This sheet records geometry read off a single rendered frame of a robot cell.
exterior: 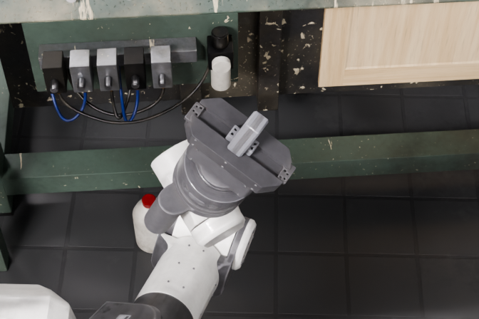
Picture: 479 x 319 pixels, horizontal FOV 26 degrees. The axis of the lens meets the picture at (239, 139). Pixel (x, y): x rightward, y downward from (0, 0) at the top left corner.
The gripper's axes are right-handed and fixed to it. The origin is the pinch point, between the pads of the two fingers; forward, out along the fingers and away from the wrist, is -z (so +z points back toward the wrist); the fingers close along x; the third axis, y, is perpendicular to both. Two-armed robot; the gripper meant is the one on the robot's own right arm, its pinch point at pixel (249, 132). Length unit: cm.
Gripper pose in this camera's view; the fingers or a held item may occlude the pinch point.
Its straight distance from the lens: 105.6
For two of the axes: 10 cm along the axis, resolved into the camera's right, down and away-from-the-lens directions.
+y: 5.4, -7.3, 4.1
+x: -8.0, -6.0, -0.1
